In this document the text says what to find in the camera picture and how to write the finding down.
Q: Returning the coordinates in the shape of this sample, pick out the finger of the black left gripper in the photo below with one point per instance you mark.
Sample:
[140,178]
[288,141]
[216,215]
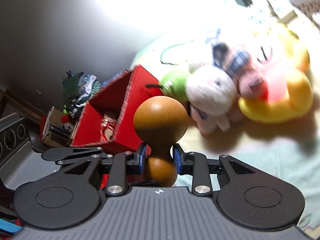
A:
[59,155]

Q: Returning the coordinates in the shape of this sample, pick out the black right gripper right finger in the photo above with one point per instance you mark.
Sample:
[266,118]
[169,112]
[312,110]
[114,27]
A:
[244,194]

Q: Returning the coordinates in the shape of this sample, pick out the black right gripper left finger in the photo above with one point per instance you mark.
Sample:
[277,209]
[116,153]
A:
[76,192]

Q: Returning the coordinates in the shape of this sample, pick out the brown wooden gourd massager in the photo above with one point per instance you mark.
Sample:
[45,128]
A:
[160,122]

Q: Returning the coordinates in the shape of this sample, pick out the red white knotted charm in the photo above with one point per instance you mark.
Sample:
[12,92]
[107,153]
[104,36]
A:
[108,124]

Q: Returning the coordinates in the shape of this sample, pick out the red cardboard box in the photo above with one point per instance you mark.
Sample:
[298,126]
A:
[120,97]

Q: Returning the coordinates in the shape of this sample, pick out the pile of hanging clothes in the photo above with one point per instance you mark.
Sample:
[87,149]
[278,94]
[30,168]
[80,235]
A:
[77,90]

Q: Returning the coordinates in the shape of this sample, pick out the yellow pink plush toy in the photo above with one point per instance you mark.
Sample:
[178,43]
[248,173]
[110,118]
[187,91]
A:
[286,92]

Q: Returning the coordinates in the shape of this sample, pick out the white plush toy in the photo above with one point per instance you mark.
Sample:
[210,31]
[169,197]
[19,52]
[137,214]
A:
[211,93]

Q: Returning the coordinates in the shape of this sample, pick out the green plush toy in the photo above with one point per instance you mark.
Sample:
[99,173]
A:
[173,85]

